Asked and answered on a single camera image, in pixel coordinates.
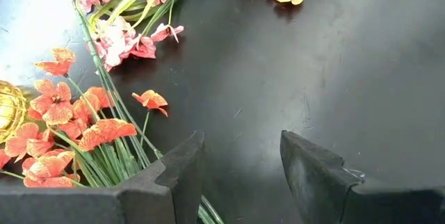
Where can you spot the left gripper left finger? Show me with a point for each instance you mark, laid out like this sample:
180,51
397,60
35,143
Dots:
167,196

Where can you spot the yellow glass vase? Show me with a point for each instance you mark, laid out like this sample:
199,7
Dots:
10,112

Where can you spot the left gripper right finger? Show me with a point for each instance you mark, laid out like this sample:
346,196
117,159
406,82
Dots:
320,189

